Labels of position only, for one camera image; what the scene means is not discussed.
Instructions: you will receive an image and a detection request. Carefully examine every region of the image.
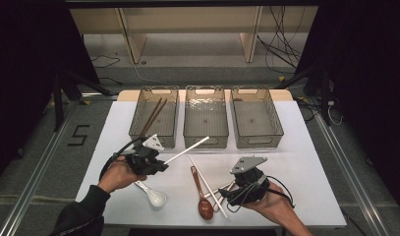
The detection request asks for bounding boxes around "black tripod stand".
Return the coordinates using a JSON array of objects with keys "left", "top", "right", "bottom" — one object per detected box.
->
[
  {"left": 274, "top": 65, "right": 333, "bottom": 127},
  {"left": 51, "top": 70, "right": 113, "bottom": 132}
]

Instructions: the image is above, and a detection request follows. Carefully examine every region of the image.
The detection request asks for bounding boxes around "black curtain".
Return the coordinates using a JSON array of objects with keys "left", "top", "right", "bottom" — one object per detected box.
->
[
  {"left": 295, "top": 0, "right": 400, "bottom": 207},
  {"left": 0, "top": 0, "right": 100, "bottom": 188}
]

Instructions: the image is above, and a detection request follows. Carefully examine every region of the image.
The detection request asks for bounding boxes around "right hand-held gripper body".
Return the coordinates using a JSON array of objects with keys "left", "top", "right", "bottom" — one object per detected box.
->
[{"left": 227, "top": 155, "right": 271, "bottom": 208}]

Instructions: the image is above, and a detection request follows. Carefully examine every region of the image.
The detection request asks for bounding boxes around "black frame bar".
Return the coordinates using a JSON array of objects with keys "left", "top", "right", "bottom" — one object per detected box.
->
[{"left": 64, "top": 0, "right": 319, "bottom": 8}]

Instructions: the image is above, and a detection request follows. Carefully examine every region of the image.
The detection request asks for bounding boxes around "white table sheet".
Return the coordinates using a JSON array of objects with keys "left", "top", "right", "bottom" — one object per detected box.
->
[{"left": 67, "top": 99, "right": 348, "bottom": 228}]

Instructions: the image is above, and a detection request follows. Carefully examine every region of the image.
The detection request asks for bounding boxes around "white chopstick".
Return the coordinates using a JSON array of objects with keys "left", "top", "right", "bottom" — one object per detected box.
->
[
  {"left": 188, "top": 155, "right": 229, "bottom": 220},
  {"left": 163, "top": 136, "right": 210, "bottom": 165}
]

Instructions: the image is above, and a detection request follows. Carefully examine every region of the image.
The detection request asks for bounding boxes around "silver table knife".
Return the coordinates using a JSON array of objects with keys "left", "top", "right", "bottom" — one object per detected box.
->
[{"left": 212, "top": 181, "right": 237, "bottom": 212}]

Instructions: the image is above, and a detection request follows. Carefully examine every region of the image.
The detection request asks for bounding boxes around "silver fork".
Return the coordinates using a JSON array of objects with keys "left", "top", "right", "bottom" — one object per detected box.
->
[{"left": 202, "top": 181, "right": 236, "bottom": 200}]

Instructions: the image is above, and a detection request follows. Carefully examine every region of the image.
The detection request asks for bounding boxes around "brown wooden spoon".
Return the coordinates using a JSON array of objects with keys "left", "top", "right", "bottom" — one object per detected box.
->
[{"left": 190, "top": 165, "right": 215, "bottom": 221}]

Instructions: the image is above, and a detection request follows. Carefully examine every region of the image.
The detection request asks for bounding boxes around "person's left hand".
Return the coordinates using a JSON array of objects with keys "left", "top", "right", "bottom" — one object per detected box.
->
[{"left": 97, "top": 156, "right": 147, "bottom": 195}]

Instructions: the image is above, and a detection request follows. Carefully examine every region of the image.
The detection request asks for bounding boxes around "black floor cable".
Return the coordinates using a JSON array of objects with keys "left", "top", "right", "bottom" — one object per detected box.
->
[{"left": 89, "top": 53, "right": 123, "bottom": 86}]

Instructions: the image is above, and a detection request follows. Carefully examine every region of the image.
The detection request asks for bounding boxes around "person's right hand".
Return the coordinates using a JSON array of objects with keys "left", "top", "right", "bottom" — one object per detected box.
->
[{"left": 243, "top": 181, "right": 299, "bottom": 227}]

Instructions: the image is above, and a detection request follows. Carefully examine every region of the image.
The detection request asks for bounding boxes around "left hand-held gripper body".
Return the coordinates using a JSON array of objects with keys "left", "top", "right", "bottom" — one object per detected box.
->
[{"left": 123, "top": 133, "right": 165, "bottom": 176}]

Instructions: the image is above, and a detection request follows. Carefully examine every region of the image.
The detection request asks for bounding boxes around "white ceramic spoon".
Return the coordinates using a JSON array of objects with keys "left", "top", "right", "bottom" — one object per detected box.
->
[{"left": 134, "top": 180, "right": 168, "bottom": 208}]

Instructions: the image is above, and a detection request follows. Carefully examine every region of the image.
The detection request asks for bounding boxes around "white floor cable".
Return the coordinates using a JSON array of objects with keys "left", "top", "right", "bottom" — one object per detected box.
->
[{"left": 130, "top": 60, "right": 169, "bottom": 86}]

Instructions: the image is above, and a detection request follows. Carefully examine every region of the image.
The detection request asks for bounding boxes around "aluminium floor rail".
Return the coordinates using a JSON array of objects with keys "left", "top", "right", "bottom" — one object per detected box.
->
[
  {"left": 0, "top": 111, "right": 78, "bottom": 236},
  {"left": 314, "top": 112, "right": 390, "bottom": 236}
]

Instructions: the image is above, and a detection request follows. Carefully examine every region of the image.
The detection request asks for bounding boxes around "clear grey plastic bin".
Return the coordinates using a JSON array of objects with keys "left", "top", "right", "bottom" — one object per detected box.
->
[
  {"left": 128, "top": 86, "right": 180, "bottom": 149},
  {"left": 183, "top": 85, "right": 230, "bottom": 149},
  {"left": 230, "top": 86, "right": 285, "bottom": 149}
]

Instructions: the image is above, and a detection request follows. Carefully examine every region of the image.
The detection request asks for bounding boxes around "bundle of black cables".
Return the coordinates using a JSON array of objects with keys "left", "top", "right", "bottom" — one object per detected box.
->
[{"left": 256, "top": 6, "right": 307, "bottom": 75}]

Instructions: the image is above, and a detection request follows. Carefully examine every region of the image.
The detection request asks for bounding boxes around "white plug with cable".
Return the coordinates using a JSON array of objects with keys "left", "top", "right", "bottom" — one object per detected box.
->
[{"left": 326, "top": 99, "right": 344, "bottom": 126}]

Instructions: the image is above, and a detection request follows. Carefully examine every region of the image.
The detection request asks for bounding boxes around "beige wooden desk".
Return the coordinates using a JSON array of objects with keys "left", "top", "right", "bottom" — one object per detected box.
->
[{"left": 69, "top": 6, "right": 319, "bottom": 65}]

